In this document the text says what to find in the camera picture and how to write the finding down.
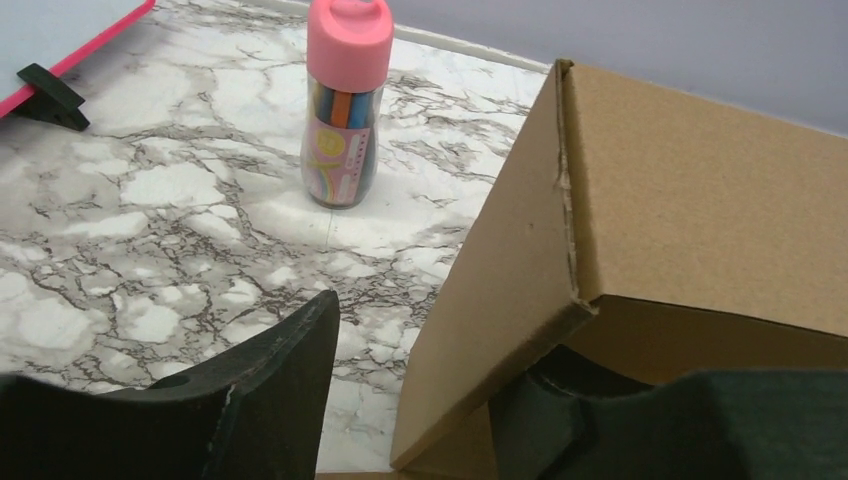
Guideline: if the brown cardboard box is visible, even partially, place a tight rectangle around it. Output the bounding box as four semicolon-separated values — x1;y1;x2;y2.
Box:
387;60;847;479

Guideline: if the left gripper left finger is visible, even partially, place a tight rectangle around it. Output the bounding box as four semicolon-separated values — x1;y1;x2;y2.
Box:
1;290;340;479

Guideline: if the pink-framed whiteboard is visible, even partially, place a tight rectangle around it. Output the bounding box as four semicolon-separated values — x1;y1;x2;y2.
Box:
1;0;156;116

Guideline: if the pink-capped clear bottle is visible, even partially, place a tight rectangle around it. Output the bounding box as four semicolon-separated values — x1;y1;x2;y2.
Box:
301;0;394;209

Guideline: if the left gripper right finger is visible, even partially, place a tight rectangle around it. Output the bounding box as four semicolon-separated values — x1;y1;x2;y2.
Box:
488;346;847;479

